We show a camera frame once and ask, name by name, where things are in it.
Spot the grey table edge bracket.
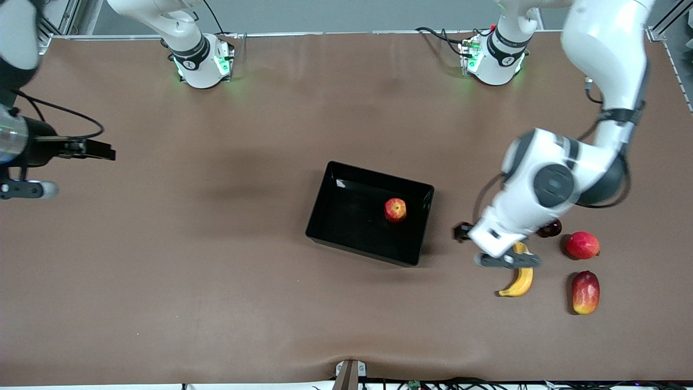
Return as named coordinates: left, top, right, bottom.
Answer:
left=334, top=359, right=368, bottom=390

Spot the black left base cable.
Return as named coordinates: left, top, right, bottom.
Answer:
left=416, top=26, right=469, bottom=57

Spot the large table cover mat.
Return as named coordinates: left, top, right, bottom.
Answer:
left=0, top=32, right=693, bottom=382

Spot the round pink red fruit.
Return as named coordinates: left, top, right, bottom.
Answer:
left=566, top=231, right=600, bottom=260

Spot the red yellow apple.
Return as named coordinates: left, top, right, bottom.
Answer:
left=384, top=198, right=408, bottom=223

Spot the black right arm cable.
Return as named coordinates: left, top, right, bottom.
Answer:
left=11, top=89, right=105, bottom=140

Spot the black rectangular plastic box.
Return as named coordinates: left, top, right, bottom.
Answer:
left=305, top=160, right=435, bottom=267

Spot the aluminium frame post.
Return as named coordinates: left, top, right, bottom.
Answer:
left=38, top=0, right=103, bottom=55
left=647, top=0, right=693, bottom=114

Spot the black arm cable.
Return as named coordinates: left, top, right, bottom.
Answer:
left=474, top=77, right=634, bottom=225
left=11, top=89, right=105, bottom=140

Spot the black base cable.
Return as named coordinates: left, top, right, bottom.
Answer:
left=203, top=0, right=228, bottom=36
left=416, top=26, right=469, bottom=57

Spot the black right base cable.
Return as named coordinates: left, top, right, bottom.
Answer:
left=203, top=0, right=228, bottom=36

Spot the yellow banana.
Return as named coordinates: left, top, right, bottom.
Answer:
left=498, top=242, right=534, bottom=297

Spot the red yellow mango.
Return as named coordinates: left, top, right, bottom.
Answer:
left=572, top=270, right=600, bottom=315

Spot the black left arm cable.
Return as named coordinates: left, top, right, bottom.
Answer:
left=474, top=77, right=634, bottom=225

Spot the silver table edge rail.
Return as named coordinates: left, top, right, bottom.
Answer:
left=41, top=30, right=564, bottom=41

